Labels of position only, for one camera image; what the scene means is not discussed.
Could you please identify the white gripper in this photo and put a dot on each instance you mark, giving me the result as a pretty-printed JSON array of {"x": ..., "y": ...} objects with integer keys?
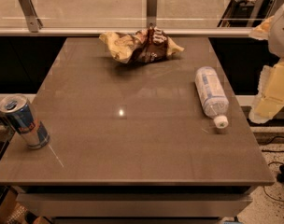
[{"x": 282, "y": 36}]

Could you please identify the brown chip bag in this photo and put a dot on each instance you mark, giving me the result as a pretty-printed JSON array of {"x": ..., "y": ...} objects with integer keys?
[{"x": 145, "y": 46}]

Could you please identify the blue silver redbull can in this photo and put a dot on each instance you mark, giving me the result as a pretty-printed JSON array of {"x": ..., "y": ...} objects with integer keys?
[{"x": 24, "y": 120}]

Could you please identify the clear plastic water bottle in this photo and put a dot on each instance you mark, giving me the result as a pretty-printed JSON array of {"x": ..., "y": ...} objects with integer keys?
[{"x": 214, "y": 102}]

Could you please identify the right metal railing bracket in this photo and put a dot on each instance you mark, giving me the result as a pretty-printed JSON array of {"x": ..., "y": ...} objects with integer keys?
[{"x": 274, "y": 6}]

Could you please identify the metal railing bracket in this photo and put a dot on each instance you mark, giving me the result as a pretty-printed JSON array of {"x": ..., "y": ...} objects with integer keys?
[
  {"x": 274, "y": 6},
  {"x": 151, "y": 13},
  {"x": 34, "y": 24}
]

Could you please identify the middle metal railing bracket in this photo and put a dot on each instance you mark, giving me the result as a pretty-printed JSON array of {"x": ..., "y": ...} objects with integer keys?
[{"x": 151, "y": 13}]

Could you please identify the left metal railing bracket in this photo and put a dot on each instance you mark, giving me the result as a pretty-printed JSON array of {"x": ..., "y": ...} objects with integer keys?
[{"x": 34, "y": 24}]

